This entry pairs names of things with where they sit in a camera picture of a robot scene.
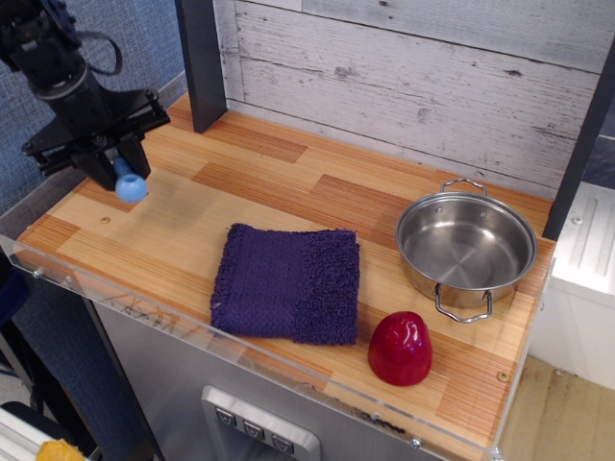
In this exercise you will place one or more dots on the stainless steel pot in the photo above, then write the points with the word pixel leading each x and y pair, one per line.
pixel 464 249

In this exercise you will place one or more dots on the silver control panel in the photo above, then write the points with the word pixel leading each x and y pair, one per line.
pixel 240 430

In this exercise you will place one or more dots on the white side cabinet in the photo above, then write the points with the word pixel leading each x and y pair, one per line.
pixel 574 327

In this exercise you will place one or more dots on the clear acrylic guard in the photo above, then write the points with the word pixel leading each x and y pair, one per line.
pixel 415 386

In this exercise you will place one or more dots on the stainless steel cabinet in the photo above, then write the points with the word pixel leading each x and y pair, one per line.
pixel 168 357

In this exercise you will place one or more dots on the red plastic pepper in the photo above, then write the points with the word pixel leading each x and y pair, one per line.
pixel 400 350

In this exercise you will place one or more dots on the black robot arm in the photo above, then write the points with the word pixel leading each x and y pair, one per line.
pixel 39 40

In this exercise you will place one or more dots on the dark left post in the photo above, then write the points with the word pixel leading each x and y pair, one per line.
pixel 202 62

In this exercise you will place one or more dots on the purple towel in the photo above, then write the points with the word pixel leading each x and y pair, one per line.
pixel 299 285

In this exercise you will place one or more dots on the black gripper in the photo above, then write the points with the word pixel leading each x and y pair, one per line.
pixel 92 120

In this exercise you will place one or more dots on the blue and grey spoon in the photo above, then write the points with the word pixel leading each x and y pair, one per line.
pixel 130 188

